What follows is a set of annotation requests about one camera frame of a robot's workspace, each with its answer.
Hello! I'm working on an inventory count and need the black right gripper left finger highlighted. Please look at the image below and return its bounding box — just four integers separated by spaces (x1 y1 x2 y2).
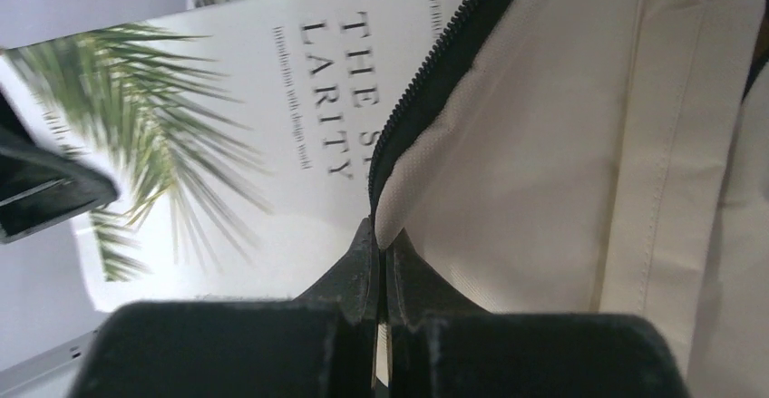
69 219 380 397

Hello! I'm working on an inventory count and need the white Singularity palm magazine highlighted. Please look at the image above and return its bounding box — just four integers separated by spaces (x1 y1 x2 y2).
1 0 462 313

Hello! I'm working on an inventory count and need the cream canvas student bag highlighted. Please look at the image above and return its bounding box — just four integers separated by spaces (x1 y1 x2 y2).
369 0 768 397

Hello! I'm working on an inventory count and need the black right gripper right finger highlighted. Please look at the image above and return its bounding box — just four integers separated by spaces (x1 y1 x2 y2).
385 233 689 397

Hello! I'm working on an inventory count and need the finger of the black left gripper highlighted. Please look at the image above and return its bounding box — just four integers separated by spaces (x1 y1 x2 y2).
1 98 118 244

